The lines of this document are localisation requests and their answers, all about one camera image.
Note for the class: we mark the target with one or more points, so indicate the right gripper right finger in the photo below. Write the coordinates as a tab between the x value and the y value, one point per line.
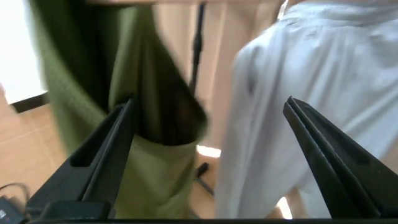
342	168

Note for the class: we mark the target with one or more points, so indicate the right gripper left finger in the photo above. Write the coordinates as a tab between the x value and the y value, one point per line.
90	168

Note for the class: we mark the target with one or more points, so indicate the green long-sleeved shirt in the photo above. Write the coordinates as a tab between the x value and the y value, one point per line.
77	77

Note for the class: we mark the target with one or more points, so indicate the pale grey shorts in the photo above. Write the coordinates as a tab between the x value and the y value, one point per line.
311	77

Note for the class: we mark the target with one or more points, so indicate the black clothes rack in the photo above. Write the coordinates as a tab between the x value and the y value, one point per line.
197	46

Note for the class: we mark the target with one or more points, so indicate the dark grey box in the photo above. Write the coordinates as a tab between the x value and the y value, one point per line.
7	213

